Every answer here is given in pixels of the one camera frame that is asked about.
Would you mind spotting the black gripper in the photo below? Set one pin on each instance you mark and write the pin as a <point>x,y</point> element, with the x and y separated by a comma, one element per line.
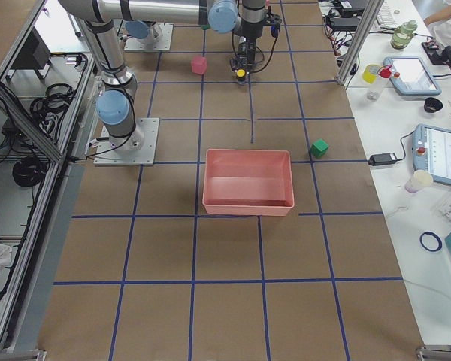
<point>245,50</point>

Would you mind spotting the yellow push button switch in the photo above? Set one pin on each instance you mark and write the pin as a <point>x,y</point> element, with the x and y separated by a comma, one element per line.
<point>241,75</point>

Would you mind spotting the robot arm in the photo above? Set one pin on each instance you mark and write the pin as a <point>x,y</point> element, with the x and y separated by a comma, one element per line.
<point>97,23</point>
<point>246,23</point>

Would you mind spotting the pink foam cube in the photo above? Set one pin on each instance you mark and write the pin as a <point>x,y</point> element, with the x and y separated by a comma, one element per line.
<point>199,65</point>

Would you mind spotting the black power adapter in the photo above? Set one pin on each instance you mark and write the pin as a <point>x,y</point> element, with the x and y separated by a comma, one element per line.
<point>341,24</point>
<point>380,159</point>

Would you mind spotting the pink plastic bin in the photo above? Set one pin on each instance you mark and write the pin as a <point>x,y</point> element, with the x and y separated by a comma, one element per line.
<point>248,182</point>

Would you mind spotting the green foam cube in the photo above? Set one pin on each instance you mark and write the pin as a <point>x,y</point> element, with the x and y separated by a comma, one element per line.
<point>319,148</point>

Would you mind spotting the yellow tape roll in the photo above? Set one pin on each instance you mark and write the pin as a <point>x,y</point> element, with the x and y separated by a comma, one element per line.
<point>370,73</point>

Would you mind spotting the green water bottle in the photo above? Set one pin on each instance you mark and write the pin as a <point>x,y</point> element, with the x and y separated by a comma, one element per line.
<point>403,35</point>

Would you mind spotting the teach pendant tablet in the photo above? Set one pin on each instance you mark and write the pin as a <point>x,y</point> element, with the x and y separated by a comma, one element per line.
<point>414,79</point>
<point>431,150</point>

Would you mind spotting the plastic cup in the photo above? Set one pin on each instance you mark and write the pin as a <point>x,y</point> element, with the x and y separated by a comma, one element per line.
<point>419,180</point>

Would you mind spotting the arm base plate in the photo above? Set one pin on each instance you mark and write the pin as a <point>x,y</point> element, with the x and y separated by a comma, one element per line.
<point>139,149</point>
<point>142,36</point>

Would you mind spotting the aluminium frame post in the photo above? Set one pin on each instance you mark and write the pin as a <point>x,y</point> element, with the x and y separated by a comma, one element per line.
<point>366,22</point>

